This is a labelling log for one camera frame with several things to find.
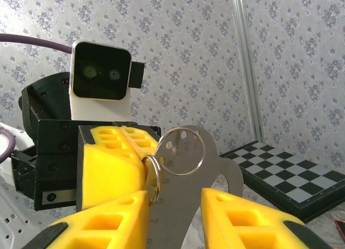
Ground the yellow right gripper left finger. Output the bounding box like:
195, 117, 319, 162
33, 190, 150, 249

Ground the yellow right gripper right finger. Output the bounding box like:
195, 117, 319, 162
201, 186, 318, 249

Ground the small silver split ring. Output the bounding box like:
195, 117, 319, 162
141, 154, 163, 206

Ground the silver keyring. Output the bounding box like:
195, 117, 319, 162
157, 127, 205, 177

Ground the black and grey chessboard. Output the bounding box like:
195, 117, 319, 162
218, 140, 345, 225

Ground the red triangular tag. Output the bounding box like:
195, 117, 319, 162
333, 218, 345, 234

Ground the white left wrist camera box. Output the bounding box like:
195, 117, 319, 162
68, 40, 147, 121

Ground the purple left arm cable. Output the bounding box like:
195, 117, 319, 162
0, 32, 74, 165

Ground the aluminium frame post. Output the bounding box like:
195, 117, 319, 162
230, 0, 264, 145

